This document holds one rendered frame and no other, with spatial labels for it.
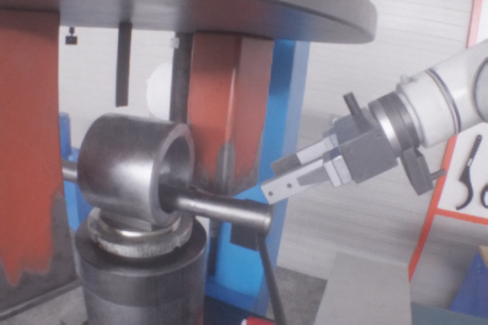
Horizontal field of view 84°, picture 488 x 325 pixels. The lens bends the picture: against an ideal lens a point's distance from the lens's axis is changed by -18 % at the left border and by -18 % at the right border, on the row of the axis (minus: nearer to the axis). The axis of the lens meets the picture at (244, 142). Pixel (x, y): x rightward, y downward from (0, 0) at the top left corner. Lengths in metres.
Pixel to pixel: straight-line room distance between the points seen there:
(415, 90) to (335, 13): 0.18
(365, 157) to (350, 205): 2.20
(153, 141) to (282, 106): 0.42
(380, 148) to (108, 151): 0.32
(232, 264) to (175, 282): 0.52
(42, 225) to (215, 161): 0.31
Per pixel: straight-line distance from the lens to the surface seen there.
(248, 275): 0.98
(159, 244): 0.46
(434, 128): 0.38
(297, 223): 2.68
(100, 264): 0.47
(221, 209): 0.44
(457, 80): 0.38
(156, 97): 1.42
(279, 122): 0.77
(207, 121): 0.56
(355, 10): 0.26
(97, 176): 0.44
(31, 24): 0.33
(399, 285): 1.01
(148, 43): 3.02
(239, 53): 0.51
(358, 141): 0.34
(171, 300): 0.49
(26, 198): 0.36
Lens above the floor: 1.76
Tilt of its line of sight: 16 degrees down
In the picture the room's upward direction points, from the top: 6 degrees clockwise
